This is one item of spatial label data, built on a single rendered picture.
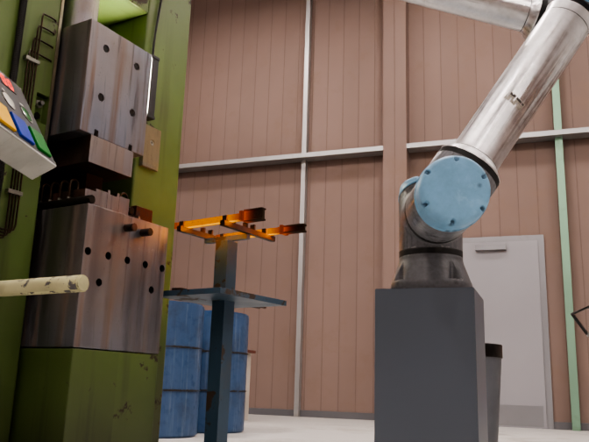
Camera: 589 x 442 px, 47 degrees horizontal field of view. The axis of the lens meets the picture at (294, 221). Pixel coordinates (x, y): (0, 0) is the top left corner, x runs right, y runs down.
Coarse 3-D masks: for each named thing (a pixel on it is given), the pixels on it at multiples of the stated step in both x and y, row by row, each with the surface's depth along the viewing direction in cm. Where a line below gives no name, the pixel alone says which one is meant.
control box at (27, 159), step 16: (0, 80) 183; (0, 96) 175; (16, 96) 190; (16, 112) 181; (0, 128) 164; (16, 128) 174; (0, 144) 169; (16, 144) 173; (16, 160) 180; (32, 160) 184; (48, 160) 188; (32, 176) 191
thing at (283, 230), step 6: (270, 228) 265; (276, 228) 263; (282, 228) 261; (288, 228) 261; (294, 228) 259; (300, 228) 258; (228, 234) 277; (234, 234) 275; (270, 234) 266; (276, 234) 266; (282, 234) 263
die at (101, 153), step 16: (48, 144) 236; (64, 144) 231; (80, 144) 227; (96, 144) 227; (112, 144) 233; (64, 160) 230; (80, 160) 225; (96, 160) 226; (112, 160) 233; (128, 160) 239; (48, 176) 242; (64, 176) 241; (112, 176) 239; (128, 176) 239
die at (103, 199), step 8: (64, 192) 226; (72, 192) 224; (80, 192) 222; (88, 192) 222; (96, 192) 225; (104, 192) 228; (96, 200) 225; (104, 200) 228; (112, 200) 231; (120, 200) 234; (128, 200) 237; (112, 208) 231; (120, 208) 234; (128, 208) 237
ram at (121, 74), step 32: (64, 32) 237; (96, 32) 232; (64, 64) 233; (96, 64) 231; (128, 64) 244; (64, 96) 229; (96, 96) 229; (128, 96) 242; (64, 128) 225; (96, 128) 228; (128, 128) 241
